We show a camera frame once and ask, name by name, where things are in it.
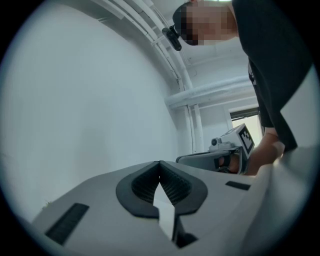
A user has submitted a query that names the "dark framed window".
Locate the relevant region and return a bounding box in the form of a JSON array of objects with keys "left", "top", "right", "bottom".
[{"left": 229, "top": 107, "right": 263, "bottom": 151}]

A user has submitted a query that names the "thick insulated white pipe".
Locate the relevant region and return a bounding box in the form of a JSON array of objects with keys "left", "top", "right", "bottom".
[{"left": 164, "top": 76, "right": 256, "bottom": 109}]

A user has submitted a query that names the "person's right forearm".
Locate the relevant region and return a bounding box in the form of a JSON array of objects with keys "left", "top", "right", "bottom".
[{"left": 246, "top": 133, "right": 286, "bottom": 176}]

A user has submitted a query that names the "person's right hand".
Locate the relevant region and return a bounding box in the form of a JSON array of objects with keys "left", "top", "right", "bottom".
[{"left": 217, "top": 156, "right": 240, "bottom": 174}]

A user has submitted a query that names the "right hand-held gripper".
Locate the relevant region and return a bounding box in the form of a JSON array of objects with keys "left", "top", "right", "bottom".
[{"left": 175, "top": 123, "right": 256, "bottom": 175}]

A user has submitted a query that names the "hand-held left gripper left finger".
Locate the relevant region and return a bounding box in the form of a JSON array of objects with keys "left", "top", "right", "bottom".
[{"left": 31, "top": 160, "right": 181, "bottom": 256}]

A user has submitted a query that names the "person's black shirt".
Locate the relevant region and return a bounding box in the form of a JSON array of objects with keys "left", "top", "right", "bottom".
[{"left": 231, "top": 0, "right": 313, "bottom": 152}]

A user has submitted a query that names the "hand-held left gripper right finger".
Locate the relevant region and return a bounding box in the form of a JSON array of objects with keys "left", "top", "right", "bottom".
[{"left": 159, "top": 160, "right": 258, "bottom": 256}]

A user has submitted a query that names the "white wall pipe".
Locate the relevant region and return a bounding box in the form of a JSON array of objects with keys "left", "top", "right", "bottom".
[
  {"left": 184, "top": 104, "right": 196, "bottom": 154},
  {"left": 194, "top": 104, "right": 205, "bottom": 153}
]

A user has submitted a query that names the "black head-mounted camera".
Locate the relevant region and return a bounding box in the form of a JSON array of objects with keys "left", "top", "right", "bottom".
[{"left": 161, "top": 24, "right": 183, "bottom": 52}]

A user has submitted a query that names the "white ceiling conduit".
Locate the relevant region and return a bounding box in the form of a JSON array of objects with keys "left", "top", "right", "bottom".
[
  {"left": 139, "top": 0, "right": 195, "bottom": 91},
  {"left": 98, "top": 0, "right": 187, "bottom": 91}
]

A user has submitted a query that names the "person's head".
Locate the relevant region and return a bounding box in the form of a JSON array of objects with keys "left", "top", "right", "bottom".
[{"left": 172, "top": 0, "right": 238, "bottom": 47}]

